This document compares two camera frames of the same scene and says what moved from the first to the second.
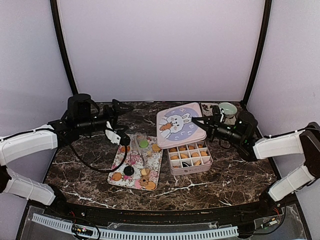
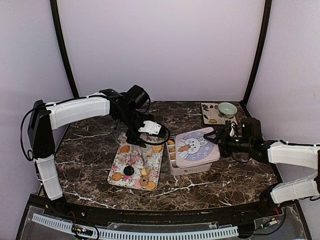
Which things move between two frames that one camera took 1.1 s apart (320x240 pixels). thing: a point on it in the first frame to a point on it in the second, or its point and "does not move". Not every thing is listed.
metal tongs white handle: (133, 137) does not move
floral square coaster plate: (207, 109) does not move
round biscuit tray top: (155, 147) does not move
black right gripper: (209, 126) to (225, 152)
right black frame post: (266, 20) does not move
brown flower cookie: (143, 180) does not move
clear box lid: (175, 127) to (192, 149)
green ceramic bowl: (229, 109) does not move
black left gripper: (113, 117) to (134, 138)
